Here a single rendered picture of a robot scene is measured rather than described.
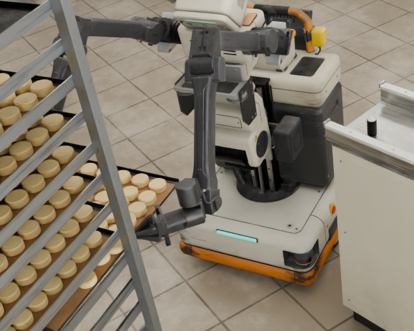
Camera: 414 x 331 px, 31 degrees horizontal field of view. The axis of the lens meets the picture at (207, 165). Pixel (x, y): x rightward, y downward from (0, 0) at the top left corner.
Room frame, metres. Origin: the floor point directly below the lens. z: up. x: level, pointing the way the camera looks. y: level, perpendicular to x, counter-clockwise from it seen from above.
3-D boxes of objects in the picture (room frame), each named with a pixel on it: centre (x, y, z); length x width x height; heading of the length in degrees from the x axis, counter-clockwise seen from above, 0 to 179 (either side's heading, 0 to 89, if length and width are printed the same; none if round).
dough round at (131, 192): (1.72, 0.23, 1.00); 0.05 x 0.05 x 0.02
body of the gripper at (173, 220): (1.57, 0.12, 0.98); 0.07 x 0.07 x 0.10; 11
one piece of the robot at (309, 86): (2.66, -0.30, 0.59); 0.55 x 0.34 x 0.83; 56
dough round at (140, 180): (1.77, 0.20, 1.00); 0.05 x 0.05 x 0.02
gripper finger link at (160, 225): (1.56, 0.19, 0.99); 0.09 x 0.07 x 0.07; 101
